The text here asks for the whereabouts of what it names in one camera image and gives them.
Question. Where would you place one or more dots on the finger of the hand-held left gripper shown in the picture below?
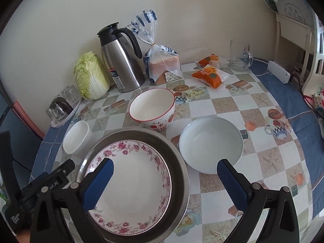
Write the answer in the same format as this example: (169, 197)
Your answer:
(64, 168)

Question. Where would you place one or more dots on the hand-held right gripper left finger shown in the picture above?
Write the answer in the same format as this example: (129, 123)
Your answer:
(97, 186)

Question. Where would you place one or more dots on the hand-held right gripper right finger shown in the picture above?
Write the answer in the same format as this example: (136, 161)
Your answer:
(231, 184)

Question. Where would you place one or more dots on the pink floral round plate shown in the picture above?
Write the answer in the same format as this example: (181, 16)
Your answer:
(134, 182)

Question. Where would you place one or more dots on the white round bowl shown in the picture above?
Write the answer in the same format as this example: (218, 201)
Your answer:
(210, 141)

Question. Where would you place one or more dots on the stainless steel basin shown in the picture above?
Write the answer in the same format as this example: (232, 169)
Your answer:
(176, 157)

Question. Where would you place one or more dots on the strawberry print bowl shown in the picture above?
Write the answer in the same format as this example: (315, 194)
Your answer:
(151, 108)

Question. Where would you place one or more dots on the person's left forearm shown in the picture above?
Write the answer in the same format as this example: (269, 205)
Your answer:
(23, 237)

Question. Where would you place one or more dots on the white square bowl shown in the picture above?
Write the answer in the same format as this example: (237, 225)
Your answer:
(76, 139)

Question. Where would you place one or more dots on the white oval tray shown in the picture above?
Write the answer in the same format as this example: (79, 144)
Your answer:
(63, 122)

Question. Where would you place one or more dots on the small clear glass cup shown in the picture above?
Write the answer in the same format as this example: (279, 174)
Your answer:
(52, 113)
(70, 93)

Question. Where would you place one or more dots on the napa cabbage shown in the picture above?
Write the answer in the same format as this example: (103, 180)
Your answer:
(89, 78)

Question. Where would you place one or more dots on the blue checked tablecloth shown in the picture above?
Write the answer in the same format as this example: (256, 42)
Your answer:
(291, 101)

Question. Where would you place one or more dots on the orange snack packet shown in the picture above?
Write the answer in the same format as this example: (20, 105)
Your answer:
(210, 76)
(211, 60)

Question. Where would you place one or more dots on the stainless steel thermos jug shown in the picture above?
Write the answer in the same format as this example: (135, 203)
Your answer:
(124, 63)

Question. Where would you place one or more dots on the white power strip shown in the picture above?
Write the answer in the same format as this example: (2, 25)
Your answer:
(278, 72)

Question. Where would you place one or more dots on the pink bottle pack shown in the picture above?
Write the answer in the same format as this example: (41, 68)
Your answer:
(318, 98)

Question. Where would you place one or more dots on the clear glass mug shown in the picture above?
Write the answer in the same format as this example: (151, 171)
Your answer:
(238, 55)

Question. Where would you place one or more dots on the bagged sliced bread loaf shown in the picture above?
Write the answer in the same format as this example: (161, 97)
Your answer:
(162, 60)

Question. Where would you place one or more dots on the white slatted chair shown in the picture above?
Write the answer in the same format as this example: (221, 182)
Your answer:
(316, 55)

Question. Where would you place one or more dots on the grey decorative board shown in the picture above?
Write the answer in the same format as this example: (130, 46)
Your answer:
(293, 5)

